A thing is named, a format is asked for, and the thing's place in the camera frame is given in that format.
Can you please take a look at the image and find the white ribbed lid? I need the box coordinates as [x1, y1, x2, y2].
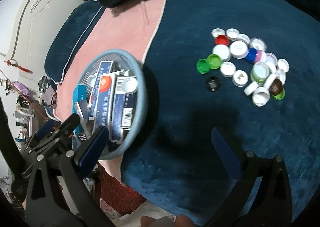
[121, 77, 138, 94]

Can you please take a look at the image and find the cyan box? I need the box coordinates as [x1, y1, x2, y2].
[72, 84, 89, 134]

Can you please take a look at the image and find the blue orange medicine box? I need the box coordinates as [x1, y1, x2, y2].
[93, 72, 119, 132]

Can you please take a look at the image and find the blue mesh basket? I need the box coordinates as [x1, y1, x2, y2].
[77, 49, 148, 160]

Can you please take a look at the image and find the dark blue pillow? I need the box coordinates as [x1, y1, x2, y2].
[44, 1, 105, 84]

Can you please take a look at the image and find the light green cap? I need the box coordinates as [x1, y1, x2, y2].
[272, 89, 285, 100]

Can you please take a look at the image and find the brown cap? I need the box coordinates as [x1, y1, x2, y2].
[269, 78, 284, 96]

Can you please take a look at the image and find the black cap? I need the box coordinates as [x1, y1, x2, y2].
[205, 76, 221, 92]

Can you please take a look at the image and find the pink bed sheet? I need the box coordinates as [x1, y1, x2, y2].
[53, 0, 171, 188]

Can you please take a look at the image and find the blue cap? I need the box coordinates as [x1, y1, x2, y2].
[245, 48, 258, 63]

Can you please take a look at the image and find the green flip cap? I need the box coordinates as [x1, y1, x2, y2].
[196, 53, 222, 74]

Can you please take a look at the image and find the red cap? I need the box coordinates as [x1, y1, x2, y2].
[215, 35, 229, 46]

